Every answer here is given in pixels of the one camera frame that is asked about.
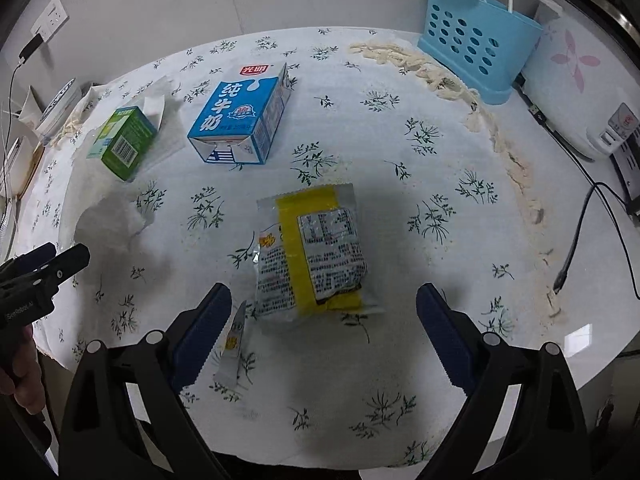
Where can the stacked white bowls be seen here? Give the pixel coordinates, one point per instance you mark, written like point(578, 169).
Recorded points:
point(17, 165)

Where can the person's left hand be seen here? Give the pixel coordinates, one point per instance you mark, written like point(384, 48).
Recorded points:
point(25, 375)

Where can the clear bubble wrap sheet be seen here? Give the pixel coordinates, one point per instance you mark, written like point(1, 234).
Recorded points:
point(115, 220)

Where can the white double wall socket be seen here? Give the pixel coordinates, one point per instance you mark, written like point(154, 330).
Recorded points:
point(50, 17)

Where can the blue white patterned bowl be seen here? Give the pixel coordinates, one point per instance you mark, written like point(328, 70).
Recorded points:
point(60, 105)

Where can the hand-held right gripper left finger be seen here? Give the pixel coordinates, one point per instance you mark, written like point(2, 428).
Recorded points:
point(200, 340)

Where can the green cardboard box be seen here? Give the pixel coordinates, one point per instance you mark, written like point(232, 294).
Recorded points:
point(127, 140)

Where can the black charger plug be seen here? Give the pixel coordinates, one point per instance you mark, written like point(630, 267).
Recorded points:
point(29, 50)

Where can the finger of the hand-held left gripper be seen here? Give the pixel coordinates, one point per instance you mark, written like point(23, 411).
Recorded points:
point(67, 262)
point(30, 256)

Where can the yellow silver snack packet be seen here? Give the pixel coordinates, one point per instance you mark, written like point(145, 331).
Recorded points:
point(315, 255)

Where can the light blue utensil holder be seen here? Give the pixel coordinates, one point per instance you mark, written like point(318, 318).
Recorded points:
point(475, 45)

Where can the white toaster oven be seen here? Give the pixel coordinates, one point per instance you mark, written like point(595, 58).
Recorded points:
point(630, 175)

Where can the small silver sachet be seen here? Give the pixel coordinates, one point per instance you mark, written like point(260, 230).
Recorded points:
point(236, 345)

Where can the blue white milk carton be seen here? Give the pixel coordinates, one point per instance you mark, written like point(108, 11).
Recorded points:
point(235, 115)

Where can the white floral rice cooker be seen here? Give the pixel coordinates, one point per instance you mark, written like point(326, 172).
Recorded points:
point(580, 70)

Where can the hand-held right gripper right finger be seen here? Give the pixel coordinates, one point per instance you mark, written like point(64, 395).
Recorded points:
point(445, 340)

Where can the white floral tablecloth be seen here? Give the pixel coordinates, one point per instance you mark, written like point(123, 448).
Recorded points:
point(350, 170)

